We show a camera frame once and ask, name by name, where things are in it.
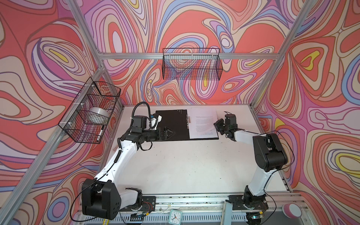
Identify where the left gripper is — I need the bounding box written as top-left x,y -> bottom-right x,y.
141,127 -> 174,142

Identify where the red folder with black interior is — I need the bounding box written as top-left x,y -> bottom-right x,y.
156,109 -> 219,141

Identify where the printed paper sheet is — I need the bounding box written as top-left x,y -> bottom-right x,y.
188,107 -> 218,140

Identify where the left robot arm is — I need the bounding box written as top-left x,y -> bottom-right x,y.
81,127 -> 175,219

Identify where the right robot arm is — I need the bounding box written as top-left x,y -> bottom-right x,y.
214,114 -> 288,207

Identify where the black marker pen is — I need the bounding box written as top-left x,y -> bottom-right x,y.
96,125 -> 105,142

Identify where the silver tape roll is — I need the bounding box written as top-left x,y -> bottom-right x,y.
88,107 -> 109,124

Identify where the small teal clock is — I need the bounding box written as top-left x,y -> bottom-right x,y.
168,210 -> 182,225

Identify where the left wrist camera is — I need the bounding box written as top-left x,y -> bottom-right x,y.
131,113 -> 162,133

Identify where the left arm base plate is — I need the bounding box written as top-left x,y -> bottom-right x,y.
120,187 -> 156,212

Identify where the black wire basket back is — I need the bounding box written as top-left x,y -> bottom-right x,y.
162,47 -> 223,81

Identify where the black wire basket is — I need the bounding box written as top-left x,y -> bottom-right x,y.
162,47 -> 223,81
58,78 -> 121,144

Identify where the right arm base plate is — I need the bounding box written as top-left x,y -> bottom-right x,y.
227,195 -> 269,211

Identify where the black wire basket left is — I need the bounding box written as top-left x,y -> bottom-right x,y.
58,78 -> 121,144

